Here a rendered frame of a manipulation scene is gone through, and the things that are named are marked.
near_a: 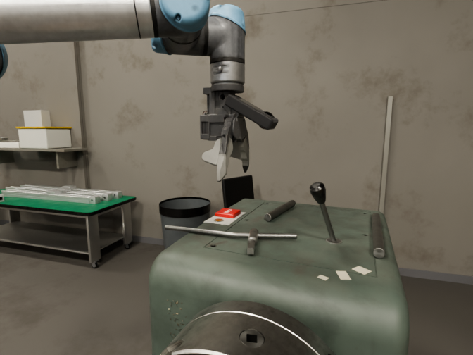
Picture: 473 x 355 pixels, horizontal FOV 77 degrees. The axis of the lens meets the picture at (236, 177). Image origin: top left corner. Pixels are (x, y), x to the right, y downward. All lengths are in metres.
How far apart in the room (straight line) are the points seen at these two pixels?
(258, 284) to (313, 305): 0.10
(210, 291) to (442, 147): 3.10
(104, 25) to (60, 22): 0.06
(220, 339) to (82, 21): 0.48
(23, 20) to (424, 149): 3.27
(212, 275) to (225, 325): 0.14
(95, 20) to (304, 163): 2.97
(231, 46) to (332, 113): 2.71
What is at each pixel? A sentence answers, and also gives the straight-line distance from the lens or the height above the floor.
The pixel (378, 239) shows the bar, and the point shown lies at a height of 1.28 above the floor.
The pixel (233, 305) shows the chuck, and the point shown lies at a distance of 0.52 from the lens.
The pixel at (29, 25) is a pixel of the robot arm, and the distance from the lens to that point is 0.54.
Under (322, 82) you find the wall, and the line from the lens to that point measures 3.34.
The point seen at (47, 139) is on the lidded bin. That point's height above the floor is 1.39.
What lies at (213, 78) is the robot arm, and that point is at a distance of 0.65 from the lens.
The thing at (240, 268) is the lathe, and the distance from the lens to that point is 0.59.
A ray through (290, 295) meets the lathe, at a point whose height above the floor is 1.23.
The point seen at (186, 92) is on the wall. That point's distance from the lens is 3.71.
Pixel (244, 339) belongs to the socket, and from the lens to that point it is 0.45.
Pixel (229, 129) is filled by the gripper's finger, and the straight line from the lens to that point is 0.61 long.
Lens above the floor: 1.51
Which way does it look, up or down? 9 degrees down
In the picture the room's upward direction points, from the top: straight up
